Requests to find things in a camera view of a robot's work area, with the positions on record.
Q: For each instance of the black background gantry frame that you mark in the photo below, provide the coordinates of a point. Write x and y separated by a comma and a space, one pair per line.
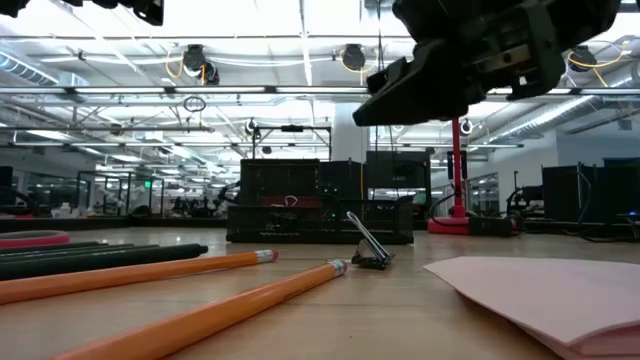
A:
292, 128

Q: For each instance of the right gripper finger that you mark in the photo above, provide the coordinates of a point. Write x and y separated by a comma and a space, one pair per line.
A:
390, 75
425, 90

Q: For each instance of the black lamp power adapter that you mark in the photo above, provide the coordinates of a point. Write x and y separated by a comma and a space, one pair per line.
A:
492, 225

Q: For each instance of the black mesh desk organizer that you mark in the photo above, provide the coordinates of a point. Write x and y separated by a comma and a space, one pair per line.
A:
320, 225

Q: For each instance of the pink sticky note pad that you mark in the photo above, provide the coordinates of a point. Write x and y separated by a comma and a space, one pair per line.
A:
550, 295

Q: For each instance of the orange pencil with eraser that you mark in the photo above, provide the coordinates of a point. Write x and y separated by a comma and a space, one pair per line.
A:
125, 277
225, 310

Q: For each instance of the black pen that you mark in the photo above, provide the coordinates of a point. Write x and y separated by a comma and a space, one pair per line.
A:
50, 245
117, 246
147, 248
100, 261

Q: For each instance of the black vented computer box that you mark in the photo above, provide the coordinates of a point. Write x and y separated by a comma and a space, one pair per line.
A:
397, 170

